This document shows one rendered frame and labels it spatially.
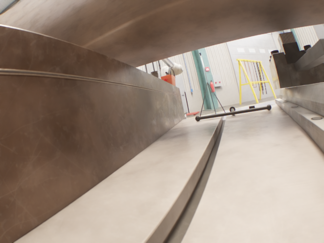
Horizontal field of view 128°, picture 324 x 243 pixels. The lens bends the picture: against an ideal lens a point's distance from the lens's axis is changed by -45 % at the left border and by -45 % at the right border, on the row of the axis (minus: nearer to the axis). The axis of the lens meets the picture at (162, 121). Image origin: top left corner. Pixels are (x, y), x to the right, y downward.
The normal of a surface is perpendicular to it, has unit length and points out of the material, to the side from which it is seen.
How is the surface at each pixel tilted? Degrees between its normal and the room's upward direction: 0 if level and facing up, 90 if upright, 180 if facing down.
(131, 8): 90
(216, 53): 90
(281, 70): 90
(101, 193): 0
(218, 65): 90
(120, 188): 0
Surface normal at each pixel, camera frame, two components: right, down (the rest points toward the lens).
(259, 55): 0.07, 0.07
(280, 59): -0.63, 0.18
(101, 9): -0.28, 0.13
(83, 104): 0.94, -0.16
